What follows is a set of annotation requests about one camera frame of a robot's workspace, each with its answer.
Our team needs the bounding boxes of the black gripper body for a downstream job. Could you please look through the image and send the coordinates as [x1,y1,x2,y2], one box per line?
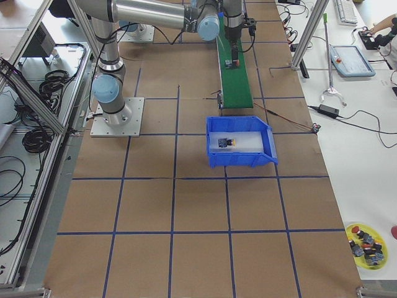
[224,26,242,42]

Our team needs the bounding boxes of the red push button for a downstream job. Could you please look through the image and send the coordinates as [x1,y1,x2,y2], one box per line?
[225,60,239,70]

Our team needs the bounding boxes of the yellow push button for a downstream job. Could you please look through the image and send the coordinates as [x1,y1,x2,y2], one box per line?
[218,138,236,148]

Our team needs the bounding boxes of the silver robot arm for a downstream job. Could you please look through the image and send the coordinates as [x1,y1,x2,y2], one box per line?
[75,1,256,129]

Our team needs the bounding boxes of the yellow plate of buttons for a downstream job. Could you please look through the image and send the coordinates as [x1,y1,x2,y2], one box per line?
[345,223,388,270]

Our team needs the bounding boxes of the green conveyor belt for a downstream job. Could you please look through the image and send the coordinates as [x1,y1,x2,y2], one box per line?
[216,14,253,109]

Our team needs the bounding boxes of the blue plastic bin right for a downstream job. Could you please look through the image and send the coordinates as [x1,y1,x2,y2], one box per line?
[206,116,279,168]

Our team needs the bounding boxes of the white foam pad right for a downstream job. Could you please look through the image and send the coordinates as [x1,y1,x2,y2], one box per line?
[207,132,264,153]

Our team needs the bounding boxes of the reacher grabber tool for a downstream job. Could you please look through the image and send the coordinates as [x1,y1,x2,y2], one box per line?
[321,13,347,107]

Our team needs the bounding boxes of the white keyboard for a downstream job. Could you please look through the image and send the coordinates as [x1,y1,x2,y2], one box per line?
[333,0,358,26]

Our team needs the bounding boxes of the teach pendant tablet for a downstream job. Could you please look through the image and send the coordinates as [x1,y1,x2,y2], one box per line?
[329,45,376,78]

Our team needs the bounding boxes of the black power adapter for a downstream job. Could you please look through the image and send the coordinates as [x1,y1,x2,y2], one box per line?
[318,104,339,119]

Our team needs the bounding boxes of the aluminium frame post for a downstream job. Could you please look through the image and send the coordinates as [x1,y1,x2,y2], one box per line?
[291,0,329,70]

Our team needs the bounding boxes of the red black motor wires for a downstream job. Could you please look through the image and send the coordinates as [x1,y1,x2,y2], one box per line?
[254,104,320,133]

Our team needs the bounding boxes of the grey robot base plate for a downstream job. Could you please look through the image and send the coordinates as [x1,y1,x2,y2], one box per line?
[90,97,145,137]

